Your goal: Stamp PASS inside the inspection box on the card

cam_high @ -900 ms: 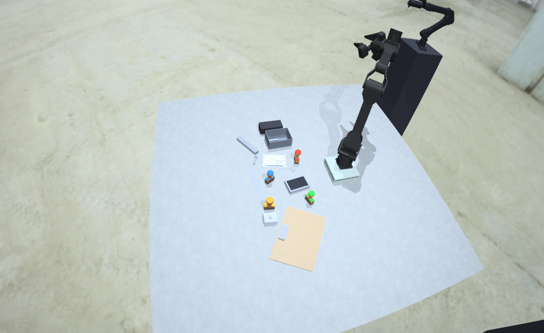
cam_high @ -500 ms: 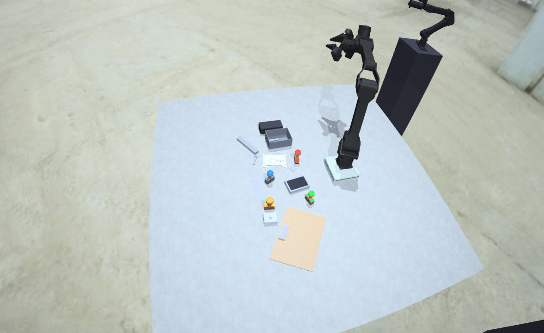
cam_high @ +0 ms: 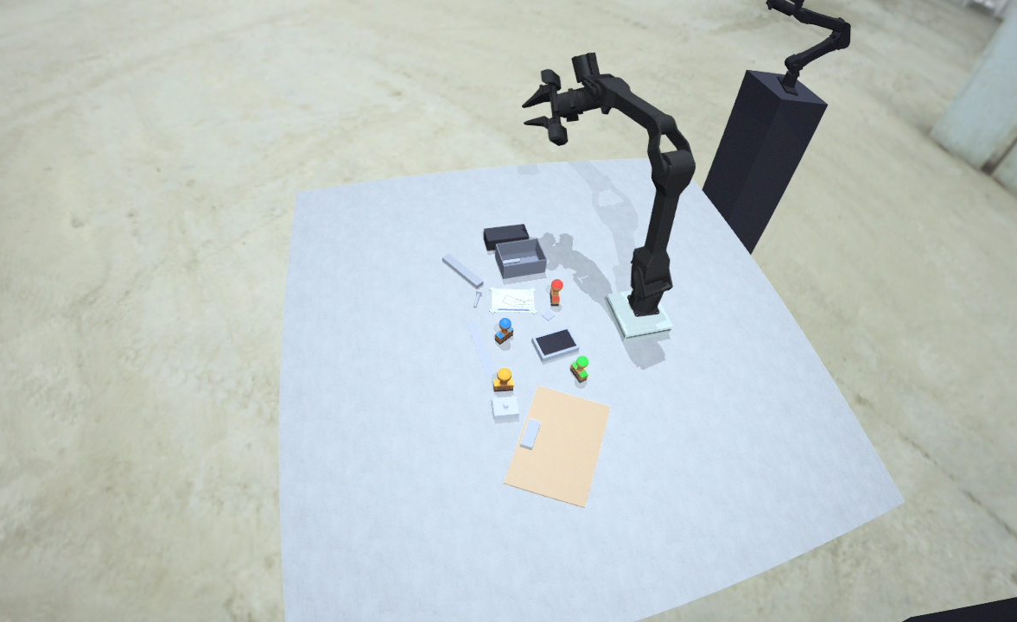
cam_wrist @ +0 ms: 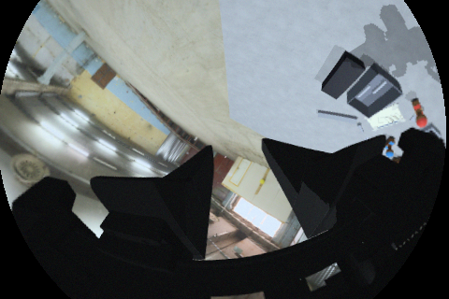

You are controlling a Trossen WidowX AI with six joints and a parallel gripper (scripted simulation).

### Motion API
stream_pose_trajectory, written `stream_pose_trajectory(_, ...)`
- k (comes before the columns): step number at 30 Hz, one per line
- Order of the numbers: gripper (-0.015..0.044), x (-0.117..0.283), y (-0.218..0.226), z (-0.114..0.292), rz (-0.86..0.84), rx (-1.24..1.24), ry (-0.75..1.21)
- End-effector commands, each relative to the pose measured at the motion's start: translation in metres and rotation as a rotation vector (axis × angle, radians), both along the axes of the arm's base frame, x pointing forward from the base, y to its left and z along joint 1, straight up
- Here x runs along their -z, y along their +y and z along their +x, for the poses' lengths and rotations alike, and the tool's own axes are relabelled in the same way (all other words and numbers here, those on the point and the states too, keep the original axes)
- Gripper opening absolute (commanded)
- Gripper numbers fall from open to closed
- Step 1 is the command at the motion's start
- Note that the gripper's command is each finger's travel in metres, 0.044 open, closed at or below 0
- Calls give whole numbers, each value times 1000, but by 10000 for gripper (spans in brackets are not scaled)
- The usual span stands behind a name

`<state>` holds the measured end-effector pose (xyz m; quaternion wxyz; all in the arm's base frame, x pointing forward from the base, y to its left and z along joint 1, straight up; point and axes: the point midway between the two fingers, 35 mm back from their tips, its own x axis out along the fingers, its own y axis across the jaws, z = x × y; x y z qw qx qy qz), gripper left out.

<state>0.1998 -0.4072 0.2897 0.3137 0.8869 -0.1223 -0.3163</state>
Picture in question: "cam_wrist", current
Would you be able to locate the blue-handled rubber stamp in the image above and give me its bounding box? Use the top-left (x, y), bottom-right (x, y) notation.
top-left (385, 135), bottom-right (394, 157)

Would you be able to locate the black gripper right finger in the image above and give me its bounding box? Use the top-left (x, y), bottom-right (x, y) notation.
top-left (261, 134), bottom-right (386, 239)

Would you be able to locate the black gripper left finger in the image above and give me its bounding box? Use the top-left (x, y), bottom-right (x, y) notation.
top-left (90, 146), bottom-right (214, 261)

